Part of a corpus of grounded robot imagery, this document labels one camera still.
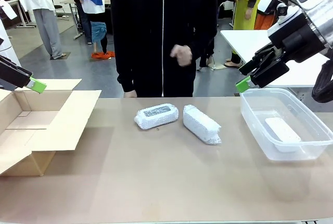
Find black office chair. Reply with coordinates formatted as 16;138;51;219
48;0;70;21

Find open cardboard box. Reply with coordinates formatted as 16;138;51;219
0;78;103;177

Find person in yellow apron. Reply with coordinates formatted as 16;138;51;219
224;0;261;68

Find orange cloth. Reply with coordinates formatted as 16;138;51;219
91;51;117;59

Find blue cloth bundle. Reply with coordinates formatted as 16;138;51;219
90;21;108;54

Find person in white coat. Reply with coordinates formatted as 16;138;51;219
12;0;65;60

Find bubble-wrapped plain white clock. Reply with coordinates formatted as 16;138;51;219
183;104;222;145

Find black braided cable sleeve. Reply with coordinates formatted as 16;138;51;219
312;58;333;104

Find person's left hand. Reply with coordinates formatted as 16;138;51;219
170;44;194;68

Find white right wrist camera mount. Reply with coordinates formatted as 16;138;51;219
257;0;304;26

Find unwrapped white clock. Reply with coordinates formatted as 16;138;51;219
264;116;302;153

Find bubble-wrapped clock with dark print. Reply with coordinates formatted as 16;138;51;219
134;103;180;130

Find clear plastic container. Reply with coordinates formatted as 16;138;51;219
239;88;333;161

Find person's right forearm black sleeve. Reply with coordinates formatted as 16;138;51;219
116;33;136;93

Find person in black zip hoodie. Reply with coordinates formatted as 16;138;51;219
109;0;218;98

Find person in orange trousers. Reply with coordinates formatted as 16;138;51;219
254;0;291;31

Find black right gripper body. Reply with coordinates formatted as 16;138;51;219
267;13;329;62

